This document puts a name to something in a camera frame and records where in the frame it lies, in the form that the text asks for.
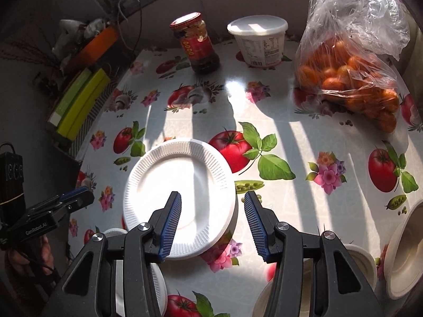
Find red-lidded sauce jar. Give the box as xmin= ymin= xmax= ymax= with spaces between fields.
xmin=169 ymin=12 xmax=221 ymax=75

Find tomato printed tablecloth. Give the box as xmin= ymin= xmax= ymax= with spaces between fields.
xmin=68 ymin=36 xmax=423 ymax=317

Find crumpled white plastic bags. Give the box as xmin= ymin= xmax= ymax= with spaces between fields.
xmin=52 ymin=18 xmax=107 ymax=60

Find pile of oranges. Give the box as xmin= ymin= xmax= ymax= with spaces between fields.
xmin=295 ymin=38 xmax=400 ymax=133

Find green long box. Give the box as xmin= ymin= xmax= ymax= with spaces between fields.
xmin=46 ymin=68 xmax=94 ymax=133

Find yellow-green long box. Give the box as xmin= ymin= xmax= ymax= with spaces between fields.
xmin=56 ymin=68 xmax=112 ymax=140

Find dried dark twigs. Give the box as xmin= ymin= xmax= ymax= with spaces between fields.
xmin=0 ymin=36 xmax=65 ymax=75

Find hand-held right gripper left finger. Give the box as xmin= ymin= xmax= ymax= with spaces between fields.
xmin=38 ymin=191 xmax=183 ymax=317

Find white paper plate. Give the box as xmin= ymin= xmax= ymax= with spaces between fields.
xmin=201 ymin=198 xmax=239 ymax=255
xmin=104 ymin=228 xmax=167 ymax=317
xmin=123 ymin=138 xmax=237 ymax=259

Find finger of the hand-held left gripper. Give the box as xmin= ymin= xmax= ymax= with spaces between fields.
xmin=49 ymin=193 xmax=96 ymax=221
xmin=59 ymin=187 xmax=92 ymax=204

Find beige paper bowl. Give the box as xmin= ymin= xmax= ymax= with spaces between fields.
xmin=256 ymin=244 xmax=378 ymax=317
xmin=383 ymin=201 xmax=423 ymax=300

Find black cable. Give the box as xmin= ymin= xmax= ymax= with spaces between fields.
xmin=183 ymin=0 xmax=217 ymax=42

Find person's left hand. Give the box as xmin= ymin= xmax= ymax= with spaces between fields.
xmin=8 ymin=235 xmax=56 ymax=285

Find clear plastic bag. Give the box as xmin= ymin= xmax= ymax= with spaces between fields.
xmin=293 ymin=0 xmax=411 ymax=134

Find white plastic tub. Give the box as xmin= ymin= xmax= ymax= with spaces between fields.
xmin=227 ymin=15 xmax=288 ymax=69

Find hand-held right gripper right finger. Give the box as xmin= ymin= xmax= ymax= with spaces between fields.
xmin=244 ymin=190 xmax=385 ymax=317

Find orange tray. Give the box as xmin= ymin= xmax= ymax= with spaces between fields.
xmin=63 ymin=26 xmax=120 ymax=74

